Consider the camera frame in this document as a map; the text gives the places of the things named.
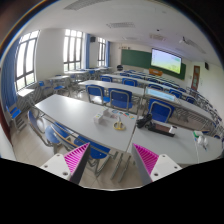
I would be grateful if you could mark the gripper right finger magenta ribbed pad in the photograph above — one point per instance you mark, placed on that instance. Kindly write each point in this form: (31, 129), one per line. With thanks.
(151, 166)

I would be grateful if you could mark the blue chair behind desk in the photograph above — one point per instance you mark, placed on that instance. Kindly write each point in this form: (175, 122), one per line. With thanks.
(96, 94)
(160, 110)
(120, 98)

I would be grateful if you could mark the blue chair behind desk centre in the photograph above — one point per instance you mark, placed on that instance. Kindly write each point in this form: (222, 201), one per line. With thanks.
(120, 98)

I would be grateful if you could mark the left large window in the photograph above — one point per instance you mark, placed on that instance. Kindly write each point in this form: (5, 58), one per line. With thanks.
(25, 57)

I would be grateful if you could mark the grey second row desk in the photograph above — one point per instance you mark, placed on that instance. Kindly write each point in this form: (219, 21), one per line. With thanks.
(136, 91)

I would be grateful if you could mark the blue chair behind desk left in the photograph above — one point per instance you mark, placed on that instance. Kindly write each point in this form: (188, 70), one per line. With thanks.
(96, 94)

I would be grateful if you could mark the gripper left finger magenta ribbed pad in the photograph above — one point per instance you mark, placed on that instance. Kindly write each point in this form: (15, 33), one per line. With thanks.
(69, 166)

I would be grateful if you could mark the white object on right desk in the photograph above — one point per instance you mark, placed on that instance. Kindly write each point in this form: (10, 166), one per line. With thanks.
(200, 139)

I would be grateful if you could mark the blue curtain left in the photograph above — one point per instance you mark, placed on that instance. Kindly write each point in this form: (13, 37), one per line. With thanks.
(8, 91)

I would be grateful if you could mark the blue chair under front desk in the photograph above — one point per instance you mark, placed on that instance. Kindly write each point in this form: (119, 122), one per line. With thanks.
(99, 155)

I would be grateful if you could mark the brown door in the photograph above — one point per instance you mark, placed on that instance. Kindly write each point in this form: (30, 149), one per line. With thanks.
(195, 78)

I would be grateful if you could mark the green chalkboard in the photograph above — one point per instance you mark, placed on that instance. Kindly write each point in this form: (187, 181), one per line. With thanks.
(142, 59)

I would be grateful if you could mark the small white box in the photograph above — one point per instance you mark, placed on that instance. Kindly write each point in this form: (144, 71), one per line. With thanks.
(98, 118)

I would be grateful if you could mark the blue chair at left wall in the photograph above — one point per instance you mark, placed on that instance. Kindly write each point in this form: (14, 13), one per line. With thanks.
(15, 115)

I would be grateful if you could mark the projector screen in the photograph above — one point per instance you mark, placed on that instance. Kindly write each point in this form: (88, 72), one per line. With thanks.
(166, 61)

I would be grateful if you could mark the middle window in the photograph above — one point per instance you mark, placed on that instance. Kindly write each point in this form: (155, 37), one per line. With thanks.
(72, 50)

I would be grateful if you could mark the grey front right desk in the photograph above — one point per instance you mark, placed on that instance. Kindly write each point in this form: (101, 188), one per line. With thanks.
(182, 147)

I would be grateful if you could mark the black charger with cable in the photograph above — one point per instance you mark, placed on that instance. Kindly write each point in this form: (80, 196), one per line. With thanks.
(141, 122)

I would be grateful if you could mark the grey front left desk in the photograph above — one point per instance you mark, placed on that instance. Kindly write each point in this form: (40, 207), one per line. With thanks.
(77, 115)

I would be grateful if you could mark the blue chair behind desk right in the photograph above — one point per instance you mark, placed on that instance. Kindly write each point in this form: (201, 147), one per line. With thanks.
(160, 110)

